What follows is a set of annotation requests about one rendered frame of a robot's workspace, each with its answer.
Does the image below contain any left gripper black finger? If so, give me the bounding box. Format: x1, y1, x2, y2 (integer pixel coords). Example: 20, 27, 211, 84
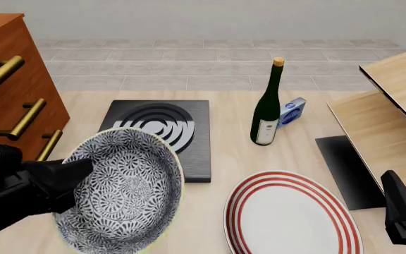
20, 157, 94, 199
43, 190, 78, 214

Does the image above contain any flat black stove plate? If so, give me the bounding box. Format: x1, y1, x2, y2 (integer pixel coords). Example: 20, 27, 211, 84
98, 99, 212, 184

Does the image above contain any dark green wine bottle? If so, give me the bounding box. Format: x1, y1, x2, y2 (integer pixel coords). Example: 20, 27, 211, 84
250, 56, 286, 146

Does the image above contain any long brass cabinet handle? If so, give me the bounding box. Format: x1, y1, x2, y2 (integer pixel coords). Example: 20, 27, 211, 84
0, 55, 25, 99
35, 129, 64, 162
0, 97, 47, 142

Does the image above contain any small blue printed box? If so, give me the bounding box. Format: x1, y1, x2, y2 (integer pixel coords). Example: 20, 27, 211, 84
276, 97, 307, 130

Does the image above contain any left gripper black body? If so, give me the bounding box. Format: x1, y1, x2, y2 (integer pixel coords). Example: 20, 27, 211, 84
0, 169, 58, 242

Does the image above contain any pale wood rack black base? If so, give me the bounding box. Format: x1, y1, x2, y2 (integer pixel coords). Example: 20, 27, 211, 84
314, 44, 406, 212

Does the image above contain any white plate with red rings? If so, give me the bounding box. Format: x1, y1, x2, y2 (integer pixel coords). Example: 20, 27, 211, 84
223, 169, 364, 254

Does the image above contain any black-white patterned bowl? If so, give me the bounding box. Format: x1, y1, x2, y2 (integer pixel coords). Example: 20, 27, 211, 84
51, 127, 185, 254

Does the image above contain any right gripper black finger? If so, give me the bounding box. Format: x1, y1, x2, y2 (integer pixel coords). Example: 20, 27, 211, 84
380, 169, 406, 224

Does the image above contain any orange-brown wooden cabinet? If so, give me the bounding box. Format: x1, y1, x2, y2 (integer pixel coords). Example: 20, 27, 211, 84
0, 13, 71, 176

